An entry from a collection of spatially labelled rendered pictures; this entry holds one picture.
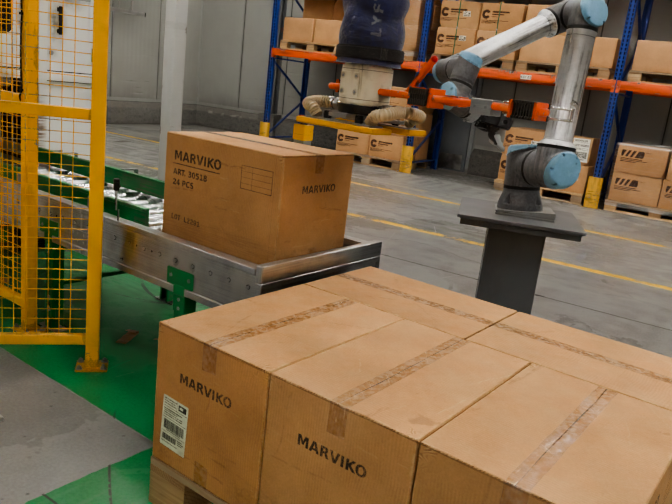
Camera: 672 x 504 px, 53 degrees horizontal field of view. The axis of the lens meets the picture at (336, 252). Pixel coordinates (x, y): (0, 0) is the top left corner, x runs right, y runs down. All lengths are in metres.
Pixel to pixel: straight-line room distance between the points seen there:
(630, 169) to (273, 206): 7.28
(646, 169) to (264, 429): 7.92
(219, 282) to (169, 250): 0.27
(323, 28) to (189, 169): 8.59
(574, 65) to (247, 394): 1.82
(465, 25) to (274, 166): 7.87
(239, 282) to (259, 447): 0.73
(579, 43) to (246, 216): 1.43
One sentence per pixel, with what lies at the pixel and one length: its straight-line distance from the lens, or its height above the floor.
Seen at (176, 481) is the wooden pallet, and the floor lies 0.12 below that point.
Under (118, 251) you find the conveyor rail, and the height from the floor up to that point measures 0.48.
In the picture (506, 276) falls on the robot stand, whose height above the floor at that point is 0.49.
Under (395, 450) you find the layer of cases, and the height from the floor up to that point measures 0.50.
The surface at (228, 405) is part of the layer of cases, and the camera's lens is 1.71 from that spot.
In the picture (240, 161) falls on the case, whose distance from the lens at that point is 2.39.
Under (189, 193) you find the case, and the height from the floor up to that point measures 0.74.
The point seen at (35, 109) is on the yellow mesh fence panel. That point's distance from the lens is 2.63.
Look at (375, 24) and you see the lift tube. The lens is 2.22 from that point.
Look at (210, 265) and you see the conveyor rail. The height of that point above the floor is 0.55.
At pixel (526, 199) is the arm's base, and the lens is 2.90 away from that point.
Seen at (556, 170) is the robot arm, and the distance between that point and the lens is 2.74.
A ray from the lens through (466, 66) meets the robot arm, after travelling 2.54.
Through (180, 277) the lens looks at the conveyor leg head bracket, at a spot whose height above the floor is 0.47.
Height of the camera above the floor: 1.21
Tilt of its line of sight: 14 degrees down
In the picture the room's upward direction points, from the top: 7 degrees clockwise
